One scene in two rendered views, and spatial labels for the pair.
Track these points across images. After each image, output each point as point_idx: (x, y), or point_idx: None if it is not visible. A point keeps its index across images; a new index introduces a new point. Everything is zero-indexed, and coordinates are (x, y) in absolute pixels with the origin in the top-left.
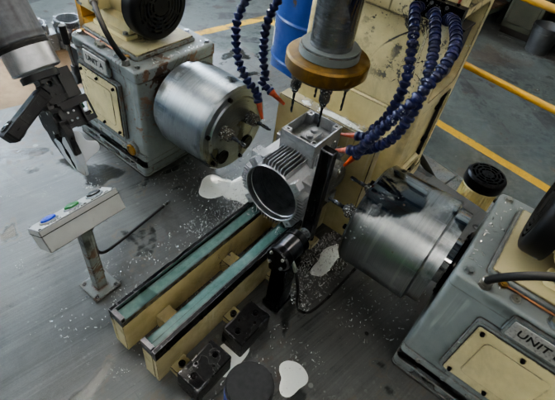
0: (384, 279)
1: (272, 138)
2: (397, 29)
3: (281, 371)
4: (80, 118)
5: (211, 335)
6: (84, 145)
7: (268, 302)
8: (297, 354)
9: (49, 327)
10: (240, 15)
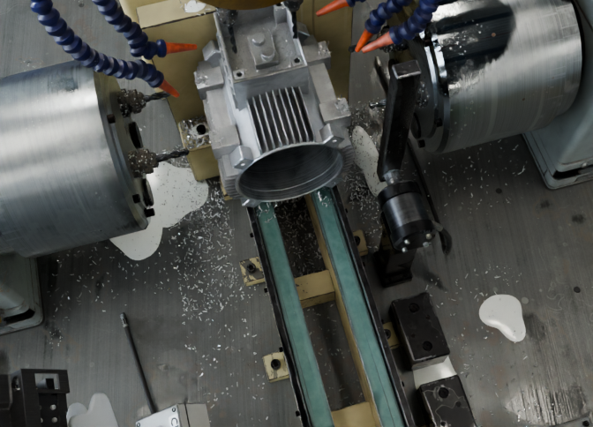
0: (519, 131)
1: None
2: None
3: (490, 323)
4: (54, 402)
5: None
6: (97, 419)
7: (394, 279)
8: (479, 289)
9: None
10: None
